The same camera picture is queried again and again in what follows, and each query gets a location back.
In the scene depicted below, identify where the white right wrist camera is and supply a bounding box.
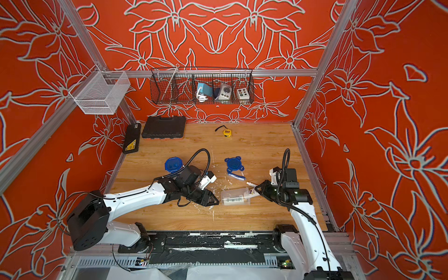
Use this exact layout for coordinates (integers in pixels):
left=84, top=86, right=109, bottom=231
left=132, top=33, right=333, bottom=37
left=269, top=167, right=281, bottom=186

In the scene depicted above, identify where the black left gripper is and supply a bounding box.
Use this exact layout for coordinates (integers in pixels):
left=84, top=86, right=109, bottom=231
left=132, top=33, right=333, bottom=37
left=183, top=186, right=222, bottom=208

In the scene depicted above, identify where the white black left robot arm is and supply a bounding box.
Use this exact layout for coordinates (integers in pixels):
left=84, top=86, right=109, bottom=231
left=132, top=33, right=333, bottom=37
left=66, top=166, right=219, bottom=253

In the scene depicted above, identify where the yellow tape measure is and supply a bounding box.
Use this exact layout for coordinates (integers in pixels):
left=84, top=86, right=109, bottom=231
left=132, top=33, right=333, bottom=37
left=215, top=125, right=232, bottom=137

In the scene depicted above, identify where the blue toothbrush case back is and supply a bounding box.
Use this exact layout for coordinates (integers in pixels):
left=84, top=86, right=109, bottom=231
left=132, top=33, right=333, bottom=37
left=227, top=173, right=246, bottom=181

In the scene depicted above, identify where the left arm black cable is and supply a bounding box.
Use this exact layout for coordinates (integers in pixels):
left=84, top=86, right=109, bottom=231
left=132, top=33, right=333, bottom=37
left=55, top=148, right=211, bottom=274

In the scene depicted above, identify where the white button box in basket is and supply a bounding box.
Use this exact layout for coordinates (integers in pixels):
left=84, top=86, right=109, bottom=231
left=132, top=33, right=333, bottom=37
left=236, top=87, right=250, bottom=103

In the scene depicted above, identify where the grey white device in basket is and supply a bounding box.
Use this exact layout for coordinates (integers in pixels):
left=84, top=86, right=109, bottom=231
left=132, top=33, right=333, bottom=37
left=213, top=84, right=232, bottom=101

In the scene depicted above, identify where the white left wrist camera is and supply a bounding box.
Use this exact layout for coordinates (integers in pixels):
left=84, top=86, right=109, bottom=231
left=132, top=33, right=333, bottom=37
left=199, top=171, right=217, bottom=190

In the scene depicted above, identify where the blue container lid back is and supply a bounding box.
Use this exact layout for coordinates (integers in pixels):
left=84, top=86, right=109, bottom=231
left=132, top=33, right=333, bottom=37
left=225, top=156, right=245, bottom=173

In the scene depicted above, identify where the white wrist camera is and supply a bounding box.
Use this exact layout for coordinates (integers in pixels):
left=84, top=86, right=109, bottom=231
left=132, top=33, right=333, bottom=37
left=199, top=171, right=217, bottom=190
left=269, top=167, right=281, bottom=186

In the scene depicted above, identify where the blue white device in basket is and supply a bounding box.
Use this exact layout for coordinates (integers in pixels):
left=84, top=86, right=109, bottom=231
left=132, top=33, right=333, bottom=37
left=196, top=82, right=213, bottom=103

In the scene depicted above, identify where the black wire wall basket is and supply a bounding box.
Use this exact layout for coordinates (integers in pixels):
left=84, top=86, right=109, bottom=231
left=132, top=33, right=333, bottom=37
left=149, top=66, right=255, bottom=105

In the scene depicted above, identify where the clear plastic container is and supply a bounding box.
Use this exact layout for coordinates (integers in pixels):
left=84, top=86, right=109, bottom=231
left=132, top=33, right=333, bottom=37
left=164, top=156, right=184, bottom=174
left=220, top=187, right=260, bottom=206

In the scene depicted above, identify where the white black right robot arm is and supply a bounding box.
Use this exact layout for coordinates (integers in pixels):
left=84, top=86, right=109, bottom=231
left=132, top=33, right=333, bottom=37
left=255, top=167, right=354, bottom=280

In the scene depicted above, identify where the white wire basket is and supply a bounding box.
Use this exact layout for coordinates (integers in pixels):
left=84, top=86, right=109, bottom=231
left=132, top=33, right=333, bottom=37
left=70, top=72, right=130, bottom=115

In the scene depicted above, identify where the black tool case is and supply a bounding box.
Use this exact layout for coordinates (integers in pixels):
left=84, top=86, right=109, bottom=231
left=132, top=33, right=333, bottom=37
left=142, top=116, right=186, bottom=139

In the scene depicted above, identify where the black box yellow label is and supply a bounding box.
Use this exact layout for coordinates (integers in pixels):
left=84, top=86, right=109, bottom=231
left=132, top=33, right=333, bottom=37
left=122, top=122, right=142, bottom=155

